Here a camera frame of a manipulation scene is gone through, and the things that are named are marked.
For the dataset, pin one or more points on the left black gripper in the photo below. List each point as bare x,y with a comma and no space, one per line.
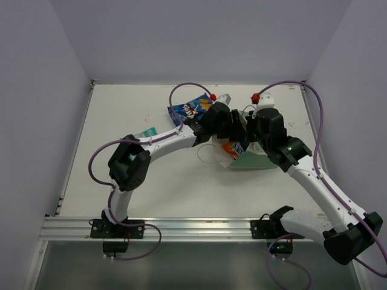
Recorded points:
231,121

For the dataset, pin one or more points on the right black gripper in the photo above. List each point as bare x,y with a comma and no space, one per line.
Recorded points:
251,122

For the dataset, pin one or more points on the green printed paper bag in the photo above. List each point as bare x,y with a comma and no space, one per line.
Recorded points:
253,158

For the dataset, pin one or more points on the orange snack packet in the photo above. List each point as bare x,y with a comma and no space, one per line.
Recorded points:
234,149

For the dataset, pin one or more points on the blue cookie snack packet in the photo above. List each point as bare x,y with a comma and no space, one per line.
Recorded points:
193,109

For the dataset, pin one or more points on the green mint snack packet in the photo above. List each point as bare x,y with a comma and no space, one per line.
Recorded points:
146,133

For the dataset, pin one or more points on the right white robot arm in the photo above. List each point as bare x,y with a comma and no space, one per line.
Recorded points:
346,230

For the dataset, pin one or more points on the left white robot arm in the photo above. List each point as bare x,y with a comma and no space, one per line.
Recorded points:
129,163

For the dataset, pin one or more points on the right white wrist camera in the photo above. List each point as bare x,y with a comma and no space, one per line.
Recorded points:
262,101

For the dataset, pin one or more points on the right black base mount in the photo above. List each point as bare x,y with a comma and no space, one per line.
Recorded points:
268,227

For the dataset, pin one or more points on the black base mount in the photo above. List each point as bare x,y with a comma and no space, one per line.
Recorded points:
116,237
268,227

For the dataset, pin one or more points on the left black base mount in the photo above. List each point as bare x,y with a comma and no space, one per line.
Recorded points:
116,237

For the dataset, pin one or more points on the aluminium mounting rail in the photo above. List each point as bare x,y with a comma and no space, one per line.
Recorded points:
172,230

